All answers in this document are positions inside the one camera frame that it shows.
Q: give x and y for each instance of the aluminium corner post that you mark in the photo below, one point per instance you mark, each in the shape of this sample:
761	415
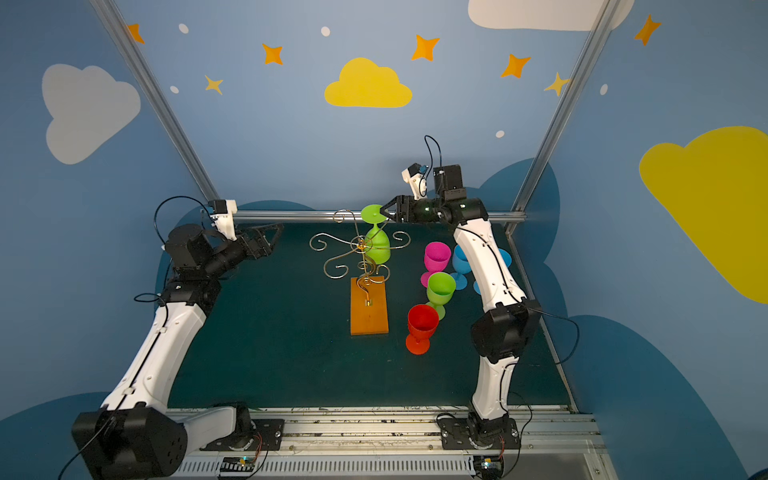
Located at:
120	33
580	74

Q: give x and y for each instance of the orange wooden rack base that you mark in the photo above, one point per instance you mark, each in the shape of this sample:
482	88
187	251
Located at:
368	307

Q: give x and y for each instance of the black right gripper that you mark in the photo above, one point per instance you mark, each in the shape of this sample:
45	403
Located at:
400	209

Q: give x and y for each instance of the horizontal aluminium back rail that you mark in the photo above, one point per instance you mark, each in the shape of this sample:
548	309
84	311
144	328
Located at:
312	216

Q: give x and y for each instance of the black mounting plate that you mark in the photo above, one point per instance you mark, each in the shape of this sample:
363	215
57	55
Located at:
472	433
267	435

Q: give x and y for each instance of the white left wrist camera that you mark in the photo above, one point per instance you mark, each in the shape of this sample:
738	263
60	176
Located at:
222	216

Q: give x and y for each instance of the right aluminium corner post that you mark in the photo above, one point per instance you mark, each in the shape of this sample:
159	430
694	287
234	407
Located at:
580	74

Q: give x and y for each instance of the small circuit board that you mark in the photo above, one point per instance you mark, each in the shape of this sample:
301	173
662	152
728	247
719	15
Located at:
236	467
488	468

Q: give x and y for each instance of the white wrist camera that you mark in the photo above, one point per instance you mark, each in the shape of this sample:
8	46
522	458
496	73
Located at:
222	216
416	177

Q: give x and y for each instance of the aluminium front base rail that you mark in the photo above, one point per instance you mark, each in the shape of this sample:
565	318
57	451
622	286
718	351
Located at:
404	443

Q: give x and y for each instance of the green wine glass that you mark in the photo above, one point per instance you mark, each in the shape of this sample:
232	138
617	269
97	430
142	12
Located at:
377	243
440	289

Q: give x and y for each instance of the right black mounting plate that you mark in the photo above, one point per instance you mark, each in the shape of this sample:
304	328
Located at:
472	433

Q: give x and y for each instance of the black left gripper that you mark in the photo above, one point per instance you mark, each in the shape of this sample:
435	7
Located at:
257	243

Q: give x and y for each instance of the left small circuit board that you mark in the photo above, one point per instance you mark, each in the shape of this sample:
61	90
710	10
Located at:
236	467

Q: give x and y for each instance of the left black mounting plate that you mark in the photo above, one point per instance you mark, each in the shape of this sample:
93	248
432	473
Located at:
267	435

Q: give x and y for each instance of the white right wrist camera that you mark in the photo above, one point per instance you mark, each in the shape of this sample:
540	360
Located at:
416	177

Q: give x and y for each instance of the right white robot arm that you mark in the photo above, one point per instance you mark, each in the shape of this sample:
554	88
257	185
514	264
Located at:
509	319

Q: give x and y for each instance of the right small circuit board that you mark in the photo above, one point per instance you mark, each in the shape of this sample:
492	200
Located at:
488	468

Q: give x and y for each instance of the pink wine glass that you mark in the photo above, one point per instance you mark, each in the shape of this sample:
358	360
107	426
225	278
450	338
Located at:
437	255

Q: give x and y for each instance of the red wine glass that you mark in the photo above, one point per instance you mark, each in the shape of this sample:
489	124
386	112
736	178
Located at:
422	322

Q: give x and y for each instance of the blue wine glass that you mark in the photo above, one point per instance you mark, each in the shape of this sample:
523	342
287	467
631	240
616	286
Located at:
461	268
506	257

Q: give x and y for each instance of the left aluminium corner post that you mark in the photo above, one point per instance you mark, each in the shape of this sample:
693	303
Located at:
120	33

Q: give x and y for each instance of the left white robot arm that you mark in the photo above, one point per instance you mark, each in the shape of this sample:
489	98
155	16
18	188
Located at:
131	435

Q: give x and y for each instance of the gold wire glass rack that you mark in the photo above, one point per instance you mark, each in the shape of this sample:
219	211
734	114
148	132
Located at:
334	268

